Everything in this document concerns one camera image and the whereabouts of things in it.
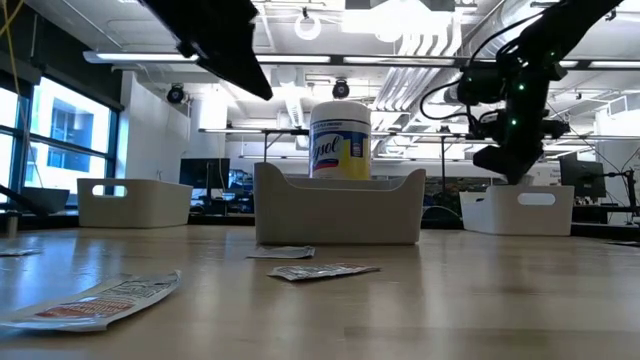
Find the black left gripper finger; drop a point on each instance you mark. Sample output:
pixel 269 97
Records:
pixel 245 70

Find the light grey plastic bin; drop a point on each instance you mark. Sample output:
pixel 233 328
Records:
pixel 340 215
pixel 150 205

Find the white packet orange label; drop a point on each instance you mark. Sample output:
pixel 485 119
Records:
pixel 100 305

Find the white packet grey print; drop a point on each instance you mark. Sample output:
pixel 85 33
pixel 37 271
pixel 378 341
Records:
pixel 280 253
pixel 17 252

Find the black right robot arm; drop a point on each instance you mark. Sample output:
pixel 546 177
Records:
pixel 565 25

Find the black ceiling spotlight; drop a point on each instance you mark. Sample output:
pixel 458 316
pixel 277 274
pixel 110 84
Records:
pixel 340 90
pixel 560 129
pixel 176 94

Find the white plastic bin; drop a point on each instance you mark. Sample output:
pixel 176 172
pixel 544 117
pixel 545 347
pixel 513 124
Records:
pixel 500 215

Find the black computer monitor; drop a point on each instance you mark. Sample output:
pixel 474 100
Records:
pixel 205 173
pixel 582 177

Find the long ceiling light bar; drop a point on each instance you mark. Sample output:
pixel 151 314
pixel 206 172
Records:
pixel 125 57

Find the yellow white Lysol wipes canister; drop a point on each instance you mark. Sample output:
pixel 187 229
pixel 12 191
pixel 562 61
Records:
pixel 340 150

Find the large dark framed window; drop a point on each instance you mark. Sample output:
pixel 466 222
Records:
pixel 70 120

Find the dark grey bowl-shaped object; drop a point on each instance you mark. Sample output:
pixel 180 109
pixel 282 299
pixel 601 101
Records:
pixel 45 200

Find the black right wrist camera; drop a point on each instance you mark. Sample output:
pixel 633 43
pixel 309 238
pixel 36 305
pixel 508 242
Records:
pixel 480 86

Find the silver ventilation duct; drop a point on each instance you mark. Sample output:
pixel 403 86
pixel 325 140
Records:
pixel 487 35

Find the black metal gantry frame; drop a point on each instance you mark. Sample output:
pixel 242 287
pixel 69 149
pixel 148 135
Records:
pixel 400 135

